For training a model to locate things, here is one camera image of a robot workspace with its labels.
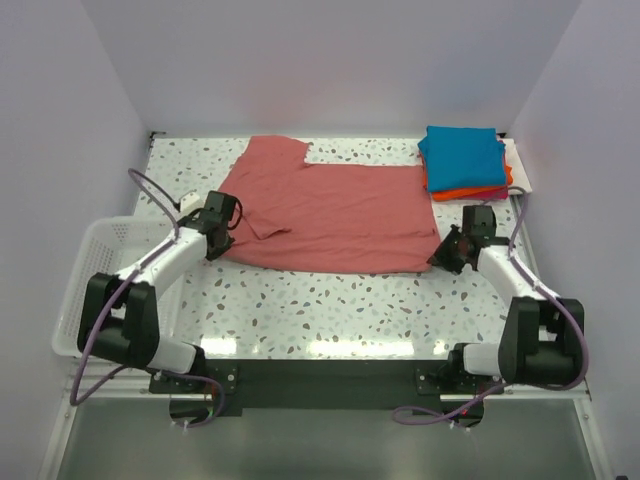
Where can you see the folded orange t shirt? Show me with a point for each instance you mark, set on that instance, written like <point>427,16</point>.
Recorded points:
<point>468,193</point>

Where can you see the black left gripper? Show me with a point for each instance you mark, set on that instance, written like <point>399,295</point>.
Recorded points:
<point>215,255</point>

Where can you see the folded magenta t shirt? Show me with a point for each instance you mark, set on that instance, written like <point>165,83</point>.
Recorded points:
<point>497,194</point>

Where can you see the salmon pink t shirt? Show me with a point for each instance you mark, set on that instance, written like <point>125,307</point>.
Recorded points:
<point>328,218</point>

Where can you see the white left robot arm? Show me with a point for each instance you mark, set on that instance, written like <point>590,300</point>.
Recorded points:
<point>120,321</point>

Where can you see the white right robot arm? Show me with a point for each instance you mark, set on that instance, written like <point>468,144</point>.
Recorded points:
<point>481,359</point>

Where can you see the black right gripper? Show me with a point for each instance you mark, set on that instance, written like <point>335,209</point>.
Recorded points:
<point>440,257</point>

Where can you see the aluminium table frame rail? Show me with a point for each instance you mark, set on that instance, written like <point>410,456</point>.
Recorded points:
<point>543,342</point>

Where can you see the folded white t shirt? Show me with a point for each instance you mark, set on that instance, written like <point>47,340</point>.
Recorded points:
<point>518,175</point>

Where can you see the white plastic basket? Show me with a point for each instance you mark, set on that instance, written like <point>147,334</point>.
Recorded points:
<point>108,246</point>

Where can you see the blue t shirt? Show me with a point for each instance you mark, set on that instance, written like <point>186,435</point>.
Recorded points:
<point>462,157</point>

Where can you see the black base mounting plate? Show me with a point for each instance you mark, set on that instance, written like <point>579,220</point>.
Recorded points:
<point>228,388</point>

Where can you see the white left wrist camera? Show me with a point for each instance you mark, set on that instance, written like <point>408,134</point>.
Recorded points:
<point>190,202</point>

